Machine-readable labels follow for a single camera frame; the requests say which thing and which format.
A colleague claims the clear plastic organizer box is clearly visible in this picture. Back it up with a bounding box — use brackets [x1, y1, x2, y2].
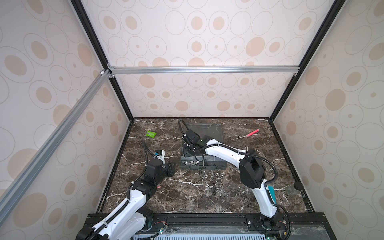
[179, 123, 228, 171]

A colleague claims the teal tool handle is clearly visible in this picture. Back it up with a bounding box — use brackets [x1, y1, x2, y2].
[268, 186, 277, 205]

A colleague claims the black round knob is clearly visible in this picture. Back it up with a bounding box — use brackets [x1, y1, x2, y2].
[293, 182, 304, 192]

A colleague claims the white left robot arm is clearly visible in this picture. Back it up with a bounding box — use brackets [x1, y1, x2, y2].
[76, 158, 175, 240]

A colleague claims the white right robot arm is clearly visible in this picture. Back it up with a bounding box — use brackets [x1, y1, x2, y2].
[182, 129, 279, 219]

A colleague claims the clear green packet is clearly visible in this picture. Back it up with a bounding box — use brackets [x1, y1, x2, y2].
[284, 185, 301, 196]

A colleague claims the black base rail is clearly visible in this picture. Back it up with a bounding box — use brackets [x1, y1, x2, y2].
[80, 212, 337, 240]

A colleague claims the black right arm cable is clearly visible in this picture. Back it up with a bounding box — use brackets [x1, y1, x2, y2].
[178, 119, 279, 188]

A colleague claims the silver aluminium frame bar back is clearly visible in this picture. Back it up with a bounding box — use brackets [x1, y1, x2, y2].
[110, 66, 300, 74]

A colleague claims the green snack packet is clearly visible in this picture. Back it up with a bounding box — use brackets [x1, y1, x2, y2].
[146, 131, 157, 138]

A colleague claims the silver aluminium frame bar left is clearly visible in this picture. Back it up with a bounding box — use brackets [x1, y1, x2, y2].
[1, 69, 112, 225]

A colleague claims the silver aluminium frame bar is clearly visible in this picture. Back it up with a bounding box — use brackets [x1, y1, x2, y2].
[1, 69, 112, 225]
[110, 66, 300, 74]

